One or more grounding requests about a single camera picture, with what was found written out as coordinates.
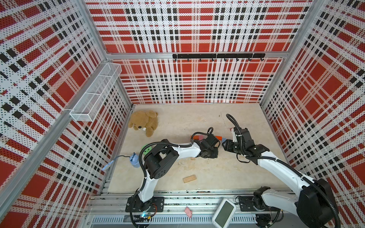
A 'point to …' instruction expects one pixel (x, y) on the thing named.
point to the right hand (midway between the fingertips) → (227, 144)
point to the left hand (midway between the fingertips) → (217, 153)
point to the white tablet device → (223, 213)
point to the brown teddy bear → (147, 121)
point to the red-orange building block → (219, 137)
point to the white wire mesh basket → (89, 105)
